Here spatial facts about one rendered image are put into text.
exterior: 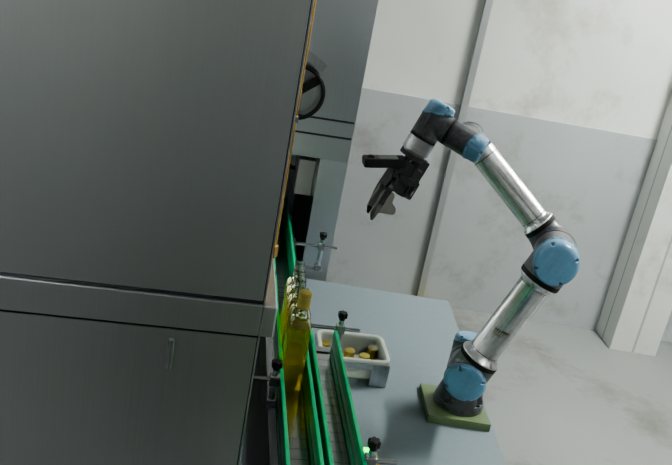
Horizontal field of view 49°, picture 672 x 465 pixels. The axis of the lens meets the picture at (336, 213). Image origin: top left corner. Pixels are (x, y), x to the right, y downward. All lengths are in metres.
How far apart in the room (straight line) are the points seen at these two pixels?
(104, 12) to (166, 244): 0.38
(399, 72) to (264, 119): 3.27
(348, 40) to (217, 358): 1.71
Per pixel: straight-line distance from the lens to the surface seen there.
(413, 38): 4.41
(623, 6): 4.68
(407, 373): 2.49
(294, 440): 1.86
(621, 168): 4.85
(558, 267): 1.99
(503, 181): 2.10
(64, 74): 1.20
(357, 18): 2.81
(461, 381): 2.12
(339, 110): 2.85
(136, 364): 1.36
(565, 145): 4.70
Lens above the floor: 1.97
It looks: 19 degrees down
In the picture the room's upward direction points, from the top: 11 degrees clockwise
